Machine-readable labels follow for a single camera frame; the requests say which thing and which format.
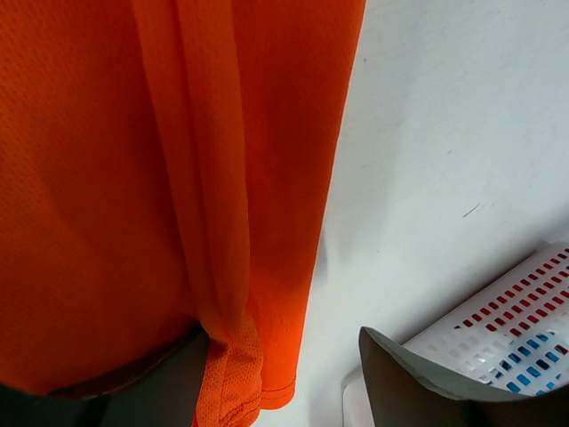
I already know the red t shirt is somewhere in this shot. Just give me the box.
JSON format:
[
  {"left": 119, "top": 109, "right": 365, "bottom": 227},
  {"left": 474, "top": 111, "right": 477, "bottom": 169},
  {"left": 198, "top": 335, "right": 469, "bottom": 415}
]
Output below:
[{"left": 454, "top": 242, "right": 568, "bottom": 337}]

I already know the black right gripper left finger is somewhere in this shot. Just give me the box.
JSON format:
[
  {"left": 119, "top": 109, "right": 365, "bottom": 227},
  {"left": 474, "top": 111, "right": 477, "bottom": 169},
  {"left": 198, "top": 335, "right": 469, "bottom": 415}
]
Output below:
[{"left": 1, "top": 326, "right": 210, "bottom": 427}]

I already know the blue t shirt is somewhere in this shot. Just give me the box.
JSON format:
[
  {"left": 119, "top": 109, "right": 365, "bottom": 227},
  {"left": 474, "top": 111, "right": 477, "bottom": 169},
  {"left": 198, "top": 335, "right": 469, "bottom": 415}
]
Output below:
[{"left": 489, "top": 330, "right": 568, "bottom": 397}]

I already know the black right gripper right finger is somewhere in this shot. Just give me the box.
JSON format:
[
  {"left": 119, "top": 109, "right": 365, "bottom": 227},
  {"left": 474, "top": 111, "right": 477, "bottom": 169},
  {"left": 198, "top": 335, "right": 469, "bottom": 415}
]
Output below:
[{"left": 359, "top": 326, "right": 568, "bottom": 426}]

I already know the white plastic laundry basket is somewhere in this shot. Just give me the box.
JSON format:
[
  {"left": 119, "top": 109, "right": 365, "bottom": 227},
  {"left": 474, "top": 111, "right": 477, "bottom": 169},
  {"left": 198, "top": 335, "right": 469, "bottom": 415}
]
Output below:
[{"left": 342, "top": 242, "right": 568, "bottom": 426}]

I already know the orange t shirt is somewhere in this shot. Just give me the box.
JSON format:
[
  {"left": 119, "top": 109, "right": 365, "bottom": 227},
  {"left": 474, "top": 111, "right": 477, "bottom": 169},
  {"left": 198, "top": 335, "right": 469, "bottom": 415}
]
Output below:
[{"left": 1, "top": 1, "right": 365, "bottom": 426}]

